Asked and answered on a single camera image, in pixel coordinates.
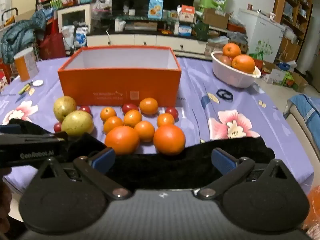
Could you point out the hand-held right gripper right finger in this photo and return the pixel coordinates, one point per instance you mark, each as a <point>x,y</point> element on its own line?
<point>223,160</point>

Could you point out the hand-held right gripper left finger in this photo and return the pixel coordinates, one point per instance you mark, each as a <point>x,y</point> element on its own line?
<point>103,158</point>

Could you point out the small red tomato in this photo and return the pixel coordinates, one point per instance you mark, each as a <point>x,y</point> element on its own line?
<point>85,110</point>
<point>57,127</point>
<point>171,112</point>
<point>130,107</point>

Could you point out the small tangerine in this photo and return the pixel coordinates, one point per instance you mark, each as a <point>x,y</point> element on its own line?
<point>144,130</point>
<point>148,106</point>
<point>113,125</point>
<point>132,118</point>
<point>107,113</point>
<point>165,120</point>

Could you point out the yellow-green mango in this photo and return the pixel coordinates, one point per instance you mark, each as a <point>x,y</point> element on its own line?
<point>77,123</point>

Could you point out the orange cardboard box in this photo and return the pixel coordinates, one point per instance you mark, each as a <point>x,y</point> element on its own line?
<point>120,85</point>

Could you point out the black fuzzy cloth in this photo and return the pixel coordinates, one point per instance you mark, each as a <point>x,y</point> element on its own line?
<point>175,167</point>

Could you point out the white round disc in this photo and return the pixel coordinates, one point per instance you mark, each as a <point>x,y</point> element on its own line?
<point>37,83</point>

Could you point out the red and white box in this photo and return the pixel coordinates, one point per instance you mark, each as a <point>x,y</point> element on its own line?
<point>3,80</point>

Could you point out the orange canister with white lid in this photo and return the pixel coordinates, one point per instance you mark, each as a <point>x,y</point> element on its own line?
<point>25,65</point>

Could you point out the purple floral tablecloth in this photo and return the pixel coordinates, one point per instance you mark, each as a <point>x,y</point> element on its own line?
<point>200,80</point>

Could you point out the white plastic bowl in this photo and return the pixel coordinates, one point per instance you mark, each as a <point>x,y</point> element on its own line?
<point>230,76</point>

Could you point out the blue striped cloth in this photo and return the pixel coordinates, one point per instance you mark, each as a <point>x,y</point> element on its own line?
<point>305,110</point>

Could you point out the large smooth orange in bowl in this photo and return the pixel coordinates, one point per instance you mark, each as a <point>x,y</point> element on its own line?
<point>243,63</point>

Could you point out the reddish round fruit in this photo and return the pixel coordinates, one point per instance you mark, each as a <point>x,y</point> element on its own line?
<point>224,60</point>

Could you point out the orange plastic bag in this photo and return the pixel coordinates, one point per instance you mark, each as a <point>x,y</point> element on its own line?
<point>315,205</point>

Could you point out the red shopping bag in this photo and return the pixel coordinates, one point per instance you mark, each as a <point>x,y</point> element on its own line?
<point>52,46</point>

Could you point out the teal puffer jacket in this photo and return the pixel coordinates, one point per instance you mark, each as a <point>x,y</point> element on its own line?
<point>20,37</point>

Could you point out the orange with wrinkled stem end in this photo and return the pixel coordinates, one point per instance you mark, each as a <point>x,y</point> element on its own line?
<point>231,49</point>

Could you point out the white television cabinet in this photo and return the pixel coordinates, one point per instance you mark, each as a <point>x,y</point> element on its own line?
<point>145,40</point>

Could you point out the white chest freezer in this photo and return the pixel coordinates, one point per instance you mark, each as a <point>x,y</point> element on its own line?
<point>260,35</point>

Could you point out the dark green bag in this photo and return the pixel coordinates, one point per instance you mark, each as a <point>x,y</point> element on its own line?
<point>201,31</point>

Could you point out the blue tissue pack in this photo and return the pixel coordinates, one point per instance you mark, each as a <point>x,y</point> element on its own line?
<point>185,30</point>

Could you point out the white cabinet with glass door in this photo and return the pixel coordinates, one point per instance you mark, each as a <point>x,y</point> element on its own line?
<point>73,18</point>

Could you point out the brown cardboard box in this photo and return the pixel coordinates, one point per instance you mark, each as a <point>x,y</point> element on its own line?
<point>215,18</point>

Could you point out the orange and white carton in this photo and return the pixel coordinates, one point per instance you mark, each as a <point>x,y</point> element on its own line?
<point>187,13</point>

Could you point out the blue snack box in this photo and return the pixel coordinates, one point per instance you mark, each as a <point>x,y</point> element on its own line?
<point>155,8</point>

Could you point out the wooden shelf unit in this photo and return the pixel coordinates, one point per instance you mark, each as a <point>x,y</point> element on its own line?
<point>292,10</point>

